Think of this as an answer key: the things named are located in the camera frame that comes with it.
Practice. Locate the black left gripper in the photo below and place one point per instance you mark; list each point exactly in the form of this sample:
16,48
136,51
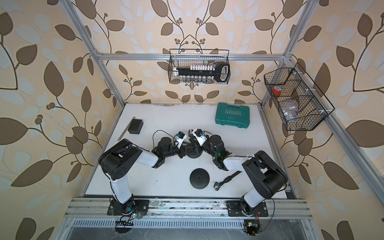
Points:
181,151

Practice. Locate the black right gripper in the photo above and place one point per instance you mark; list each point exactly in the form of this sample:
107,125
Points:
209,140

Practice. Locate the black round stand base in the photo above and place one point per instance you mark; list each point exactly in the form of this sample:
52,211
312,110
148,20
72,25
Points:
194,152

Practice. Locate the black microphone stand pole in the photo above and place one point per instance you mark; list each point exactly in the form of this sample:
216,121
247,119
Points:
192,138

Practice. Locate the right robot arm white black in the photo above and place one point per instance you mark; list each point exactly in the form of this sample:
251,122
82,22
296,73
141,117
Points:
265,175

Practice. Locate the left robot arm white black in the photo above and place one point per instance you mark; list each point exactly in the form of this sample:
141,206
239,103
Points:
118,160

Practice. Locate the green plastic tool case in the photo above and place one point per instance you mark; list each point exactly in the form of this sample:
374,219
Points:
233,115

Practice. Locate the small black box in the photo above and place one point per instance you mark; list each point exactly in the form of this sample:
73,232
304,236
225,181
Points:
135,126

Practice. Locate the red item in basket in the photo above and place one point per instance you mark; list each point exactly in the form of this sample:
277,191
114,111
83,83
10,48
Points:
277,90

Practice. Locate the plastic bag in basket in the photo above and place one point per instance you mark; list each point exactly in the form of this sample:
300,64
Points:
290,109

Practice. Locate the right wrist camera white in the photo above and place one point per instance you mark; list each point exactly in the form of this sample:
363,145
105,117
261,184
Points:
200,137

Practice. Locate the socket set rail black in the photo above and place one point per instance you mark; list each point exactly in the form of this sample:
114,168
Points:
212,73

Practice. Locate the black wire basket back wall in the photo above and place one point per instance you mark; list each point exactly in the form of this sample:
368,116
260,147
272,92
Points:
186,57

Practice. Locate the black wire basket wall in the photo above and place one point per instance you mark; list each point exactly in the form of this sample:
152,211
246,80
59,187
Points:
186,57
314,106

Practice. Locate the black wire basket right wall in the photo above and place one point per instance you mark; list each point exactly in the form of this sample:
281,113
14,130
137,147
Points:
314,106

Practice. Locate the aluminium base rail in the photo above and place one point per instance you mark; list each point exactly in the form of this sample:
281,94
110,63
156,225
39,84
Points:
184,213

